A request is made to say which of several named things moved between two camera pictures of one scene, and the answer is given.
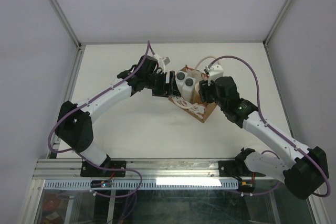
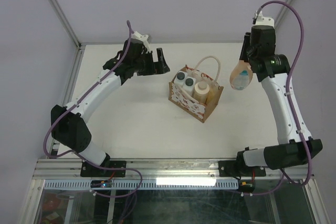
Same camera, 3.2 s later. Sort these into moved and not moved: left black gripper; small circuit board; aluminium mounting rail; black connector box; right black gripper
Moved: left black gripper; right black gripper
Not moved: aluminium mounting rail; black connector box; small circuit board
